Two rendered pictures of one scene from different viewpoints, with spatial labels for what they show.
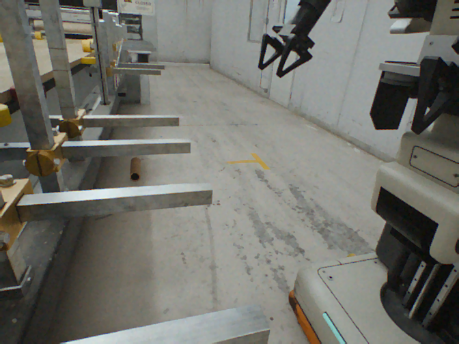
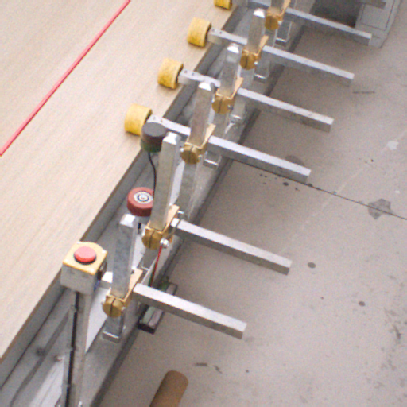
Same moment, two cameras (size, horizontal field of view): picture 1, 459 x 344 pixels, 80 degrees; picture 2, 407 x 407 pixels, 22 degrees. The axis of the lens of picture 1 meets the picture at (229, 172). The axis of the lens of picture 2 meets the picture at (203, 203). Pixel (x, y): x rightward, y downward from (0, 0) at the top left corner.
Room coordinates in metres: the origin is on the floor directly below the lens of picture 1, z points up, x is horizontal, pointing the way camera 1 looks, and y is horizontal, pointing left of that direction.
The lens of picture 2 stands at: (0.30, -0.22, 2.75)
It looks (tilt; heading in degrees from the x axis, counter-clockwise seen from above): 42 degrees down; 30
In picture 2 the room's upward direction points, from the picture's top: 11 degrees clockwise
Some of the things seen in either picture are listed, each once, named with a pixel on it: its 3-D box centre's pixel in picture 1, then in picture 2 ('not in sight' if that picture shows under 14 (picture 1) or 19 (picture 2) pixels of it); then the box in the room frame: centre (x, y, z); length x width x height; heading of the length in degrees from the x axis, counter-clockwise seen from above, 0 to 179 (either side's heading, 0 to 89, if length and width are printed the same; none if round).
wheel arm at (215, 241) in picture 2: (132, 65); (211, 240); (2.03, 0.73, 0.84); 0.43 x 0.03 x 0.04; 108
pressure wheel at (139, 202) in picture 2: not in sight; (141, 211); (1.97, 0.92, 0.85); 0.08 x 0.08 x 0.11
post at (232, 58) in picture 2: (116, 52); (221, 114); (2.43, 1.00, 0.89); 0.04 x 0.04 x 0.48; 18
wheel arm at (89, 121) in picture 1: (108, 121); not in sight; (0.83, 0.39, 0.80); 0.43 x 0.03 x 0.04; 108
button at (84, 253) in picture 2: not in sight; (85, 255); (1.47, 0.69, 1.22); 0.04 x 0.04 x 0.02
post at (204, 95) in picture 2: (113, 50); (194, 153); (2.19, 0.93, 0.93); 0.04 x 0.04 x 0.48; 18
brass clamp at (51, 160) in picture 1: (49, 153); not in sight; (0.55, 0.40, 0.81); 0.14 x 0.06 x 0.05; 18
